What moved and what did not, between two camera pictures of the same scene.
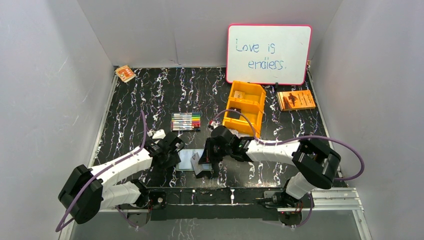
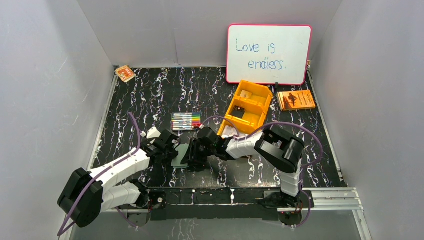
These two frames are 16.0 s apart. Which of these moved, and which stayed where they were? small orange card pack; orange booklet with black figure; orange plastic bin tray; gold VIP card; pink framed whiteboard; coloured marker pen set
Moved: orange plastic bin tray; gold VIP card
Stayed: small orange card pack; pink framed whiteboard; coloured marker pen set; orange booklet with black figure
